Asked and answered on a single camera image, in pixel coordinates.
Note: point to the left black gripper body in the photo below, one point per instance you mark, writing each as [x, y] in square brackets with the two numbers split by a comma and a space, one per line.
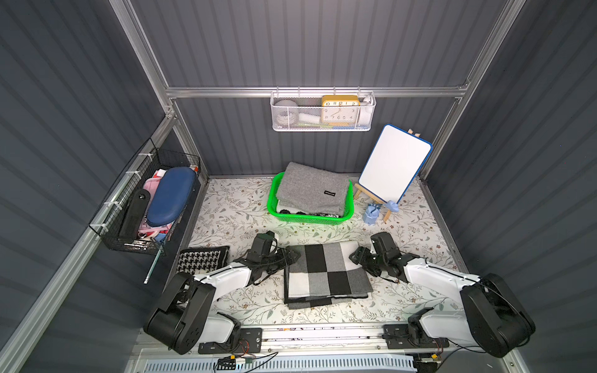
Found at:
[277, 258]

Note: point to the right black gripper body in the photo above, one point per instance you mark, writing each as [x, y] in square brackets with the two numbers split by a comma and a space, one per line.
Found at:
[367, 256]

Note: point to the grey black checkered scarf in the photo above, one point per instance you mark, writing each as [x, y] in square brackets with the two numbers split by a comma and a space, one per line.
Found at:
[324, 275]

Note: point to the plain grey scarf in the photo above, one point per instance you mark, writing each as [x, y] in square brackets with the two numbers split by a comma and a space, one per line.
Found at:
[313, 191]

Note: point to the smiley houndstooth knit scarf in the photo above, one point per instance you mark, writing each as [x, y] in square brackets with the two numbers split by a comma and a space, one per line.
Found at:
[281, 209]

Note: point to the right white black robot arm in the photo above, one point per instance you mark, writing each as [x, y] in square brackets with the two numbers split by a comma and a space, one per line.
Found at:
[489, 318]

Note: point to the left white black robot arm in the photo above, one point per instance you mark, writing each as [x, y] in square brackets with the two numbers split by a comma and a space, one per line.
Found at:
[182, 317]

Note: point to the green plastic basket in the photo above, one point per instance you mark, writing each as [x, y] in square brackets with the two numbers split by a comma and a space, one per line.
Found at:
[273, 202]

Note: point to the black white houndstooth scarf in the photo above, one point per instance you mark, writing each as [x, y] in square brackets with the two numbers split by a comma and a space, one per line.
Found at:
[202, 260]

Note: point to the pink items in basket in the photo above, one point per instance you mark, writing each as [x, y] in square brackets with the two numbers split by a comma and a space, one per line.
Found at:
[147, 232]

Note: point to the small blue figurine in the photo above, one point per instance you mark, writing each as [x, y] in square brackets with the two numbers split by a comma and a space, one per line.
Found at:
[373, 212]

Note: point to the white tape roll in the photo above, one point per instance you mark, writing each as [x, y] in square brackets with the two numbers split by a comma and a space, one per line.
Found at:
[285, 113]

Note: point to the yellow alarm clock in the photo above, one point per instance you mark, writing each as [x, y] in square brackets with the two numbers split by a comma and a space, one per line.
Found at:
[340, 110]

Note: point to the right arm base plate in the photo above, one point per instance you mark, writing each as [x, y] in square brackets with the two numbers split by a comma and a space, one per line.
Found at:
[400, 336]

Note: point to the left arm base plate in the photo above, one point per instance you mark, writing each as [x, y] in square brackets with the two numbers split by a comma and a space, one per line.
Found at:
[242, 341]

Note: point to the aluminium front rail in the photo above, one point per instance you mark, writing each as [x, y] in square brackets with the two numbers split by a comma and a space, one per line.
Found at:
[329, 338]

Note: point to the white board blue frame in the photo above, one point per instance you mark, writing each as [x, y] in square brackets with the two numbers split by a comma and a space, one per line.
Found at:
[395, 163]

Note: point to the small circuit board with wires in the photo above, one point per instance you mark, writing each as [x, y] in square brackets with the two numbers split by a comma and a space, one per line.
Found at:
[232, 363]

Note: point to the black remote handle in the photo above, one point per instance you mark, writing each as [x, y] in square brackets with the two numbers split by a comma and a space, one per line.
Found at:
[134, 215]

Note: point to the white wire wall basket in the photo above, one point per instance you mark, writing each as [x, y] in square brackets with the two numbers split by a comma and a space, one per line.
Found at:
[310, 111]

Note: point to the black wire side basket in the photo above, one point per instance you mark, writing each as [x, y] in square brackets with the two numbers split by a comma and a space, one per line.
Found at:
[108, 224]

